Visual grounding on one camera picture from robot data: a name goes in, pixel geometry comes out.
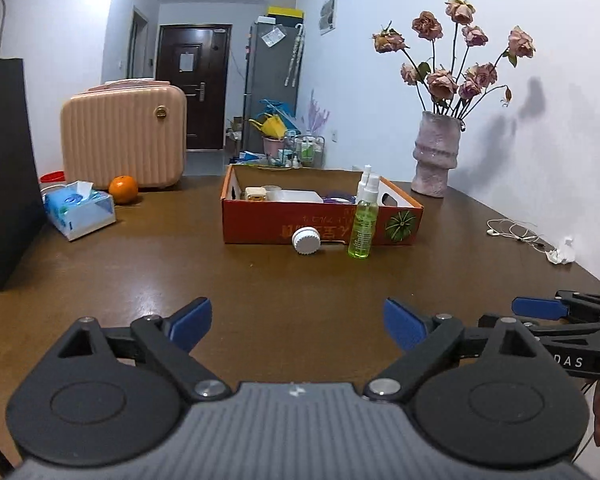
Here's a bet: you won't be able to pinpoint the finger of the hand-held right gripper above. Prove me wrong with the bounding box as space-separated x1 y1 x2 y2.
477 312 600 347
511 290 600 325

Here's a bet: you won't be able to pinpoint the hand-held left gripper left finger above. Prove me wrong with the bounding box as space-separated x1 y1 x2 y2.
55 296 232 403

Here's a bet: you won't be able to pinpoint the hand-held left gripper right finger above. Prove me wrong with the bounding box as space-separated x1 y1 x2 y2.
362 297 548 403

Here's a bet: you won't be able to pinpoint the red cardboard box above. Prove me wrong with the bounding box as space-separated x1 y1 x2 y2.
220 163 425 247

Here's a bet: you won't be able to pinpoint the small white spray bottle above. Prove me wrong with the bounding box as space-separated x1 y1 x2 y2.
356 164 373 200

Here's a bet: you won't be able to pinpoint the large white plastic bottle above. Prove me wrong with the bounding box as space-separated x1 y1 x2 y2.
265 186 325 205

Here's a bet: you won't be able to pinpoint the crumpled white tissue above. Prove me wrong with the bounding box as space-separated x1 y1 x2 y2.
546 236 577 265

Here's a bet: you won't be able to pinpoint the white earphones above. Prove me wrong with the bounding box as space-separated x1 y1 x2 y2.
485 217 556 253

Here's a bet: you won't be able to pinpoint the green spray bottle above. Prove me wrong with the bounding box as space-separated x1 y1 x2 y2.
348 174 382 261

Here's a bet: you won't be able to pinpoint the white ribbed-lid jar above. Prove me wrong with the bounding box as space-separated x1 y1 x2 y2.
291 227 322 257

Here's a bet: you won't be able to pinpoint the orange fruit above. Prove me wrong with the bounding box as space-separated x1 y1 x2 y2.
108 175 139 205

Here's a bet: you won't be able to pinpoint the blue tissue box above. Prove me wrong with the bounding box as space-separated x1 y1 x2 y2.
42 180 117 242

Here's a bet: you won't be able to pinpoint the grey-pink ceramic vase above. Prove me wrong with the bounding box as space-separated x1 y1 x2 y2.
411 111 467 198

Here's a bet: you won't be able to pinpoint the pink ribbed suitcase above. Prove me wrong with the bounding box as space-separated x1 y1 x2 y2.
60 79 188 191

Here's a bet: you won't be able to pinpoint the yellow watering can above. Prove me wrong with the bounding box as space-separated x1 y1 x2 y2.
249 114 287 140

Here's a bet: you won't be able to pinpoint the dark brown door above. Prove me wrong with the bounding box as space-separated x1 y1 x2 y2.
156 24 232 151

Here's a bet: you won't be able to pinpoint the purple plastic decoration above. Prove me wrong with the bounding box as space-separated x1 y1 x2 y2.
302 89 331 136

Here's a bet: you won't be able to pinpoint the black bag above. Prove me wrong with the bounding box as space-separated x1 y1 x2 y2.
0 0 48 293

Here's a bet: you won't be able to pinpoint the dried pink roses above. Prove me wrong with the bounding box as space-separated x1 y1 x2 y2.
371 0 537 121

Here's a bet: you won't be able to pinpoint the grey refrigerator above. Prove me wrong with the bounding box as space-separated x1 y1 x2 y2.
242 19 305 153

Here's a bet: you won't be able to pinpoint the white folded umbrella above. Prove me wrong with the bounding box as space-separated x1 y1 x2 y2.
285 22 305 88

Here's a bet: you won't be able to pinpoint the yellow box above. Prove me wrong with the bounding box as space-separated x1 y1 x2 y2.
266 6 305 22

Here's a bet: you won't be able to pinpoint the wire basket with bottles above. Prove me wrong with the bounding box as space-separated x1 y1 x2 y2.
292 132 327 168

